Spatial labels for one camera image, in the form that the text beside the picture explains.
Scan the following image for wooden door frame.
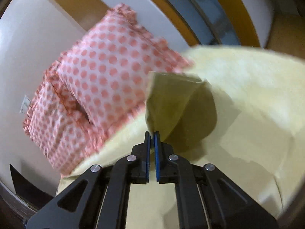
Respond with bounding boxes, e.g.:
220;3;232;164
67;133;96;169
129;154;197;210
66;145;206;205
54;0;260;47

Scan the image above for white wall switch plate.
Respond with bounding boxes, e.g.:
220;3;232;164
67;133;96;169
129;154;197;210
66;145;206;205
20;95;31;114

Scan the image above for yellow floral bed sheet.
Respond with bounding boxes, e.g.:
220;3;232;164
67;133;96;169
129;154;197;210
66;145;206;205
56;45;305;229

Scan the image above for rear pink polka-dot pillow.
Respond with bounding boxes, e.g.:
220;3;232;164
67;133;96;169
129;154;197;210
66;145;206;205
23;60;115;176

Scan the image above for front pink polka-dot pillow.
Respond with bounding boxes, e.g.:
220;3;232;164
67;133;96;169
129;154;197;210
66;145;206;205
57;4;191;132

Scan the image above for khaki beige pants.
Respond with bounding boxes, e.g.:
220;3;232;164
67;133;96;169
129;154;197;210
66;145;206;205
146;72;217;146

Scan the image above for pink polka-dot pillow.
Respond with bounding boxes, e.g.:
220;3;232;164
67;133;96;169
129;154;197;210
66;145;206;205
23;60;115;176
57;4;191;132

